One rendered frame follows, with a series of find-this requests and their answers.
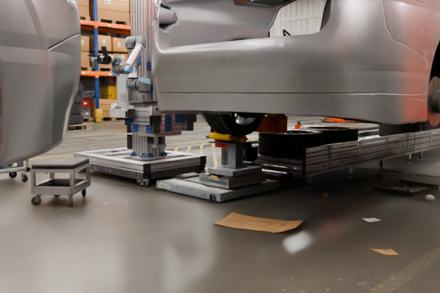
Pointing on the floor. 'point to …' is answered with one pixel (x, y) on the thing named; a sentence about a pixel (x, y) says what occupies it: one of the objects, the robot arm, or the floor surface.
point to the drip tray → (406, 186)
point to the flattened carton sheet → (239, 220)
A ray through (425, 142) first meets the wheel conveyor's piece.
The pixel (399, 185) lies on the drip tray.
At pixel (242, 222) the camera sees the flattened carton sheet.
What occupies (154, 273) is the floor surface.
